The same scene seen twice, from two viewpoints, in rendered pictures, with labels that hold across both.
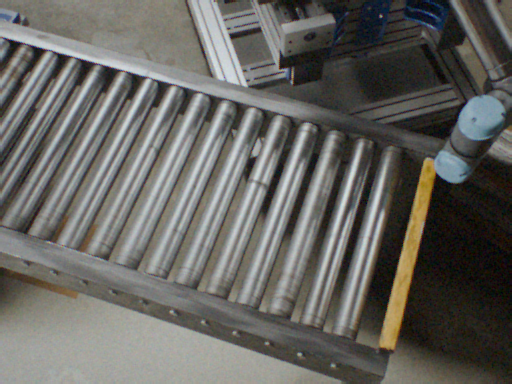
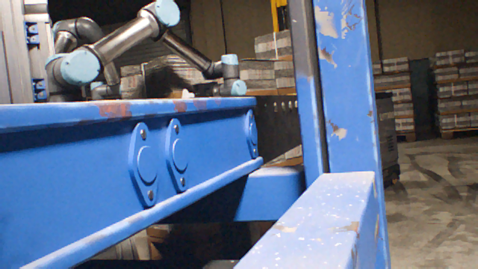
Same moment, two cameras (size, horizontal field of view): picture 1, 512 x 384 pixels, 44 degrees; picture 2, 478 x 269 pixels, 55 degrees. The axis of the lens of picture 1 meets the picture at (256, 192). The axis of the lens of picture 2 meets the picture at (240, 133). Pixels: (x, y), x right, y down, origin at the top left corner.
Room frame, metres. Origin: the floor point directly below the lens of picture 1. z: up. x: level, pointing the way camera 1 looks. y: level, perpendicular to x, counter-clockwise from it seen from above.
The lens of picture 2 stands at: (0.66, 1.67, 0.78)
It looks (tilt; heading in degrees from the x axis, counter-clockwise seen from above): 3 degrees down; 271
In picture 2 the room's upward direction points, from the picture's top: 6 degrees counter-clockwise
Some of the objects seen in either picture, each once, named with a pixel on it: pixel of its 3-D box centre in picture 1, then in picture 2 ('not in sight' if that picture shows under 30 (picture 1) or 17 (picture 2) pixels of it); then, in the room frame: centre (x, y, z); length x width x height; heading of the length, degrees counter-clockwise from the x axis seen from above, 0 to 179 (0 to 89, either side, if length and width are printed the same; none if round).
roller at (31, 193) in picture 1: (59, 146); not in sight; (0.78, 0.44, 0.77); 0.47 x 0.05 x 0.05; 161
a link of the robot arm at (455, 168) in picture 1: (462, 154); (232, 89); (0.69, -0.42, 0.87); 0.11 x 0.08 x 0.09; 141
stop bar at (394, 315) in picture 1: (411, 248); not in sight; (0.51, -0.31, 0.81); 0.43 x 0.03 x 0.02; 161
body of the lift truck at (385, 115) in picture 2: not in sight; (348, 141); (-0.22, -2.35, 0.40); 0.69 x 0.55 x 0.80; 141
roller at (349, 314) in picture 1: (370, 239); not in sight; (0.55, -0.24, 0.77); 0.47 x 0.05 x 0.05; 161
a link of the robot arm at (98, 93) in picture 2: not in sight; (100, 91); (1.48, -1.06, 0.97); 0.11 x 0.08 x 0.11; 169
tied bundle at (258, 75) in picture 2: not in sight; (238, 83); (0.67, -1.27, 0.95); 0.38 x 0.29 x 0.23; 142
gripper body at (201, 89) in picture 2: not in sight; (207, 92); (0.82, -0.52, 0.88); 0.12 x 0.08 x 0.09; 141
